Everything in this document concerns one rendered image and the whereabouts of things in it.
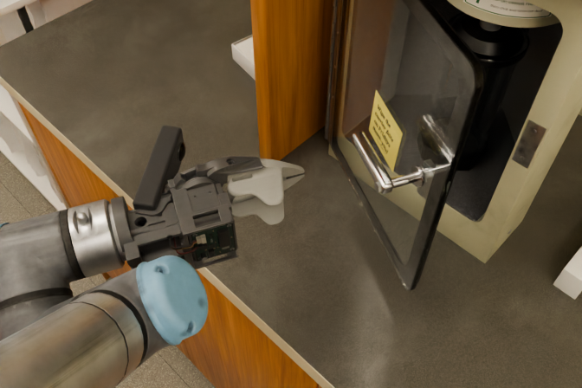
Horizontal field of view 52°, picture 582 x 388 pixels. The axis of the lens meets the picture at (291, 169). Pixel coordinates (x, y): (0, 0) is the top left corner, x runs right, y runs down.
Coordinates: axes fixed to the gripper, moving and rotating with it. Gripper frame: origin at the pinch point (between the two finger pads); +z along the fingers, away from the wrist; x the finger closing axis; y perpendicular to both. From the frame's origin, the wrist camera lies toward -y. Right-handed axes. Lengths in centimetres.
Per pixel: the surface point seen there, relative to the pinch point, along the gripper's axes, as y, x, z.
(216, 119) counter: -36.3, -26.0, -1.9
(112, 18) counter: -74, -26, -16
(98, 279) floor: -70, -120, -42
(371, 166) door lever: 3.1, 0.7, 8.7
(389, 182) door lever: 5.9, 0.8, 9.6
